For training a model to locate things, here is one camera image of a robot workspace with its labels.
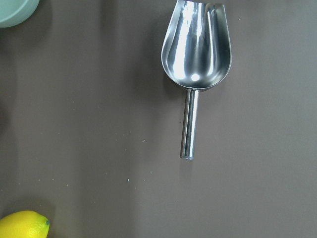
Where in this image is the steel ice scoop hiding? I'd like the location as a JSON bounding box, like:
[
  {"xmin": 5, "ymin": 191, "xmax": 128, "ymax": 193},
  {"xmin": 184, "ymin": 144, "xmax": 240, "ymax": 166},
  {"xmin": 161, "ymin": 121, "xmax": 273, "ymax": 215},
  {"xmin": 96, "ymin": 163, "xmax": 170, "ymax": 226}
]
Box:
[{"xmin": 161, "ymin": 0, "xmax": 232, "ymax": 160}]

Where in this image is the yellow lemon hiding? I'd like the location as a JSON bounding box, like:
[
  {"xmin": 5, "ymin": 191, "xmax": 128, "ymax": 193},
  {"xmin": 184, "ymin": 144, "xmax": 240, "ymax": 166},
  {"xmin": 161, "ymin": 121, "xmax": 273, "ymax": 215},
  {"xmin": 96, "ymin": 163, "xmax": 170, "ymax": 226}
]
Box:
[{"xmin": 0, "ymin": 210, "xmax": 50, "ymax": 238}]

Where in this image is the green bowl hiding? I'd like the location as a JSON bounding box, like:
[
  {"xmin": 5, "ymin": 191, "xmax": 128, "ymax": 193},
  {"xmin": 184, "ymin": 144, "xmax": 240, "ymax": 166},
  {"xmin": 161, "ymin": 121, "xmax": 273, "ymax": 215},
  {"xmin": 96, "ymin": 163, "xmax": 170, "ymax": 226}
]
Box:
[{"xmin": 0, "ymin": 0, "xmax": 40, "ymax": 28}]

